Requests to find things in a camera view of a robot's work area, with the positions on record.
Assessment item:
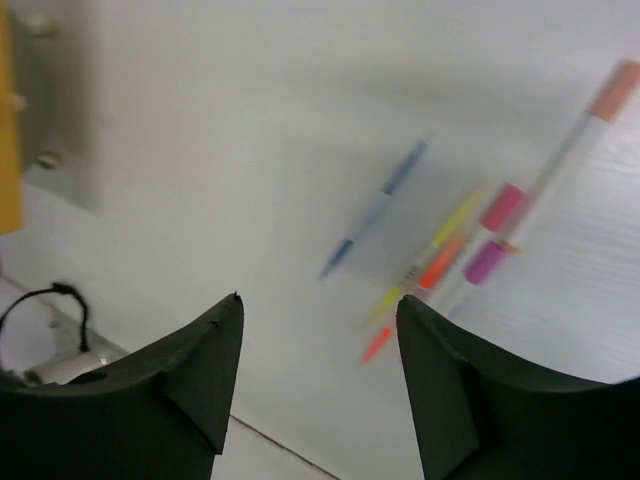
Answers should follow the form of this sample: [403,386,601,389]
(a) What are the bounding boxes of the blue clear pen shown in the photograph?
[318,132,433,281]

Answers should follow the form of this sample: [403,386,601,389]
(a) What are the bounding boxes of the peach cap white pen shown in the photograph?
[500,60,639,255]

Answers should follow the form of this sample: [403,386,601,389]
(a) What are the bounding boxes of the cylindrical beige drawer container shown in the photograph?
[5,1,109,214]

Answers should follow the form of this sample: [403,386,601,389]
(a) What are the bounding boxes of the orange clear pen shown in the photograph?
[361,233,466,364]

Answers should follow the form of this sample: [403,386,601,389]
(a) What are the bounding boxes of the yellow clear pen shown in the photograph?
[361,183,485,328]

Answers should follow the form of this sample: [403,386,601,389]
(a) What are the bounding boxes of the purple cap white pen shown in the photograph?
[441,241,505,318]

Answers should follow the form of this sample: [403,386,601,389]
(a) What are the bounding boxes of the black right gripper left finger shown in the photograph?
[1,293,244,479]

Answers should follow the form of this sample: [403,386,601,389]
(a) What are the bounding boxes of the pink cap white pen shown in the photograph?
[426,183,526,309]

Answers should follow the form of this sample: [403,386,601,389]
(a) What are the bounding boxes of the black thin base cable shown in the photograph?
[0,282,94,366]

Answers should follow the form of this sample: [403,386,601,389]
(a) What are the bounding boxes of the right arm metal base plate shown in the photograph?
[1,278,128,386]

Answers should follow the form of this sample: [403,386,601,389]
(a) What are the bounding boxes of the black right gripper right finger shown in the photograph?
[396,296,639,479]

